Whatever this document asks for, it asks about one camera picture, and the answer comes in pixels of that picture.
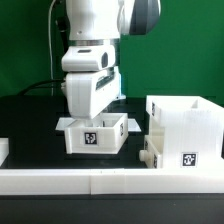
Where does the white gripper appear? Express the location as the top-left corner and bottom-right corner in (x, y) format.
(62, 66), (120, 120)

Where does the white drawer box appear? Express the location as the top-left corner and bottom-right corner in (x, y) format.
(65, 113), (128, 154)
(139, 135), (163, 169)

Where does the white drawer cabinet housing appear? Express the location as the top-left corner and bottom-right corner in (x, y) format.
(146, 95), (224, 170)

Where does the white front drawer box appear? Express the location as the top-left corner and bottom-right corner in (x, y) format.
(139, 135), (163, 169)

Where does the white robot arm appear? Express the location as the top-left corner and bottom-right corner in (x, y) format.
(61, 0), (161, 120)

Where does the fiducial marker sheet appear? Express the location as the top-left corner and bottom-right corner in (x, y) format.
(56, 117), (141, 132)

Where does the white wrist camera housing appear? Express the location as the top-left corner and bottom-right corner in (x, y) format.
(62, 45), (116, 72)

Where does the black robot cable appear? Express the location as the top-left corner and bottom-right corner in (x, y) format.
(19, 18), (73, 96)

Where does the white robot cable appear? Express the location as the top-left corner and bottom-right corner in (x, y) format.
(47, 0), (58, 81)

